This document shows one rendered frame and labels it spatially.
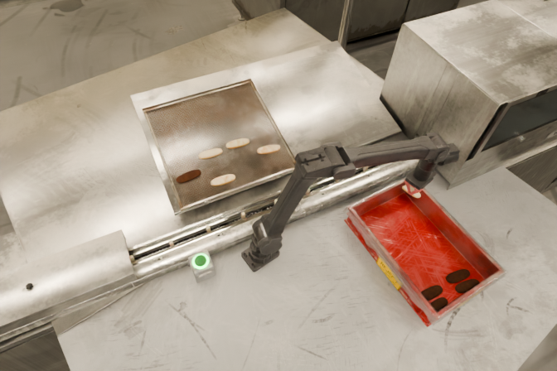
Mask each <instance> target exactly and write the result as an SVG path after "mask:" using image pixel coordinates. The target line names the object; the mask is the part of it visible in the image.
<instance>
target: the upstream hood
mask: <svg viewBox="0 0 557 371"><path fill-rule="evenodd" d="M126 240H127V239H126V238H125V236H124V233H123V231H122V229H121V230H118V231H115V232H113V233H111V234H106V235H104V236H102V237H99V238H95V239H93V240H90V241H88V242H85V243H82V244H79V245H76V246H74V247H72V248H68V249H66V250H63V251H60V252H58V253H54V254H52V255H49V256H47V257H44V258H40V259H38V260H36V261H33V262H30V263H27V264H24V265H21V266H20V267H15V268H13V269H11V270H8V271H6V272H2V273H0V335H3V334H5V333H7V332H9V331H12V330H15V329H17V328H20V327H22V326H24V325H28V324H30V323H32V322H34V321H36V320H40V319H42V318H44V317H47V316H50V315H52V314H55V313H56V312H58V311H62V310H64V309H66V308H69V307H71V306H74V305H77V304H79V303H81V302H83V301H87V300H89V299H91V298H93V297H96V296H99V295H101V294H104V293H106V292H109V291H111V290H113V289H115V288H118V287H121V286H123V285H126V284H128V283H130V282H134V281H136V280H137V278H136V275H135V272H134V269H133V264H132V263H131V259H130V257H129V253H128V245H127V243H126Z"/></svg>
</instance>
